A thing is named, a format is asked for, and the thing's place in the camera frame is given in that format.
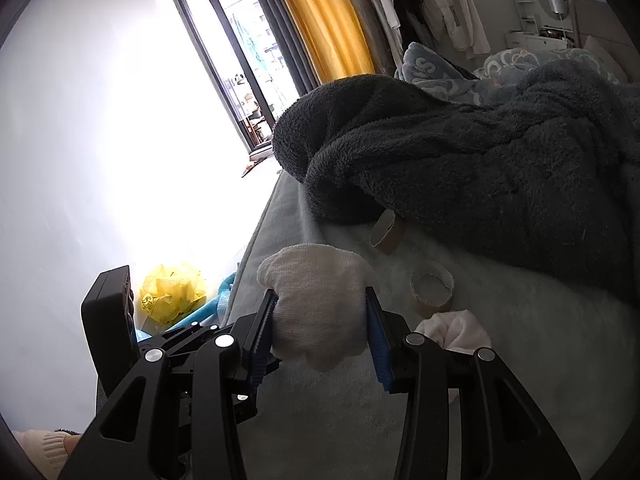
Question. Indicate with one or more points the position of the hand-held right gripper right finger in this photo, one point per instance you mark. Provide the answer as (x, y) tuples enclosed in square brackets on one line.
[(377, 345)]

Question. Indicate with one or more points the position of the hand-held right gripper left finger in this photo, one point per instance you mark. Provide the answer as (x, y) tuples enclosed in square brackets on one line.
[(260, 340)]

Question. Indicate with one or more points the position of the white knit glove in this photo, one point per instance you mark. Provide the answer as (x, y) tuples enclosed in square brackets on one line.
[(315, 300)]

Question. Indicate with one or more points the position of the person's left forearm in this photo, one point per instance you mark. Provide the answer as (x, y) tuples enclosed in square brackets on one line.
[(40, 452)]

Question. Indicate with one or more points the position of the light blue foam stick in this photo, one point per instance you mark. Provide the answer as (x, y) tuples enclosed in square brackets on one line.
[(227, 292)]

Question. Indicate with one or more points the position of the yellow plastic bag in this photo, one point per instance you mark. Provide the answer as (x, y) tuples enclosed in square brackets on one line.
[(170, 292)]

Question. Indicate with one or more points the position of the cardboard tape roll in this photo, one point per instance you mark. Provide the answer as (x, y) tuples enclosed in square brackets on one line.
[(435, 305)]

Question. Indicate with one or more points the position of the white crumpled cloth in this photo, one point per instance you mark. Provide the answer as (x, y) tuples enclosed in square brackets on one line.
[(457, 330)]

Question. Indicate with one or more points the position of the cardboard tube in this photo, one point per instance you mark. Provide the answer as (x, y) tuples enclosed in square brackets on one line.
[(395, 237)]

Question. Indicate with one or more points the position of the bed with grey sheet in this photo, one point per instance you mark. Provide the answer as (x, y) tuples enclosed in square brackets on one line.
[(500, 385)]

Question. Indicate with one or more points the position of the slipper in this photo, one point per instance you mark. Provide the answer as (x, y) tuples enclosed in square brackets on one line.
[(250, 170)]

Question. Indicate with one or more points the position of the dark grey fleece blanket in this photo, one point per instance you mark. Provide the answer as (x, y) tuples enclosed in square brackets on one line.
[(475, 175)]

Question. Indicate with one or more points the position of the blue patterned blanket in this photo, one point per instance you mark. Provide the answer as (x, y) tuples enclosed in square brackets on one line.
[(430, 70)]

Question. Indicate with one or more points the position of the sheer grey curtain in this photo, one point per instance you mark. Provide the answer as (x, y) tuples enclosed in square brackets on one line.
[(372, 40)]

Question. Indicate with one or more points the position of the dark grey curtain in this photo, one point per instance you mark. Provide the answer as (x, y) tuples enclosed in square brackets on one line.
[(285, 35)]

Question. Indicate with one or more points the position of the glass sliding door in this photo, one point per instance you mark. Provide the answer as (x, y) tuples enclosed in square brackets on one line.
[(235, 35)]

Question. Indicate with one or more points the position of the yellow curtain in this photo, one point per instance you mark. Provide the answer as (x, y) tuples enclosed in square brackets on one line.
[(320, 20)]

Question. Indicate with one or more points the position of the white hanging shirt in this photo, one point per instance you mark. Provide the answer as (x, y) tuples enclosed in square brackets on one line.
[(385, 15)]

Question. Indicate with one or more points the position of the pale pink hanging garment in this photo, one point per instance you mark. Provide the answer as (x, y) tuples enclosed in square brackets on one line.
[(477, 30)]

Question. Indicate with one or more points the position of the white vanity table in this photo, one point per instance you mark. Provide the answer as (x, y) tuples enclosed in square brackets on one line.
[(525, 40)]

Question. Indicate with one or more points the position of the white hanging jacket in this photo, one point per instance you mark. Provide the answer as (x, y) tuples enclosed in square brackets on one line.
[(450, 5)]

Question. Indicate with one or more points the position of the white shelf organizer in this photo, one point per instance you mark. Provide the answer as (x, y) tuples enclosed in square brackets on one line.
[(527, 20)]

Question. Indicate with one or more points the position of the beige pillow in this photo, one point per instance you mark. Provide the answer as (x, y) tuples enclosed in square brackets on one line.
[(600, 55)]

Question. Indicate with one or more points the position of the silver table lamp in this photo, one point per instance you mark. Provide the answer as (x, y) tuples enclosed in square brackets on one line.
[(557, 2)]

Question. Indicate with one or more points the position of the beige padded headboard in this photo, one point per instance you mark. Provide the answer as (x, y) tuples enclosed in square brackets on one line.
[(600, 20)]

